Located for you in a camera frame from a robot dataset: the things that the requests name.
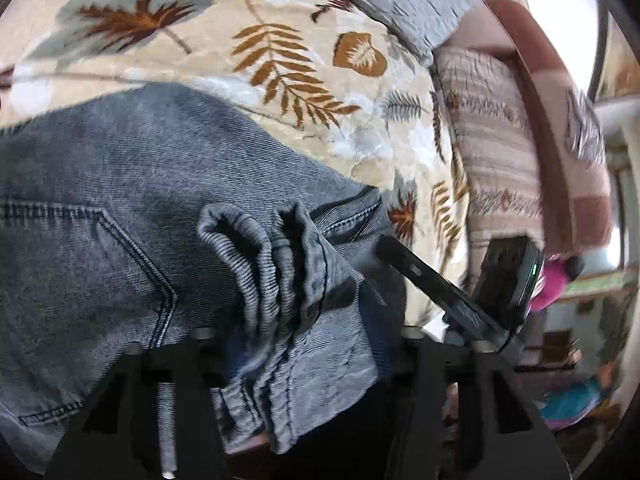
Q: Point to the blue cloth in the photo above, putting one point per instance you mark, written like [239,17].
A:
[575,400]

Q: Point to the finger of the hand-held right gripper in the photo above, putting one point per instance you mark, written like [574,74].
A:
[425,275]

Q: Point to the grey-blue denim pants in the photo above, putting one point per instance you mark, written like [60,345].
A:
[125,185]

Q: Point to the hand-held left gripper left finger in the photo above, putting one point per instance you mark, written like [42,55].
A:
[200,360]

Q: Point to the grey quilted pillow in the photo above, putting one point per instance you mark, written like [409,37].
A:
[400,0]

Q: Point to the leaf print blanket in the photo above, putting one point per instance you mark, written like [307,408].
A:
[200,75]

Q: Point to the grey crumpled cloth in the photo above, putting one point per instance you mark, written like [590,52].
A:
[585,130]

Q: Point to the striped floral pillow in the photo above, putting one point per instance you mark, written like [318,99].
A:
[490,140]

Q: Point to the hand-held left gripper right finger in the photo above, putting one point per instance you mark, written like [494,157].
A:
[415,360]

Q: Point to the brown pink sofa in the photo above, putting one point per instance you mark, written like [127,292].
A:
[550,125]

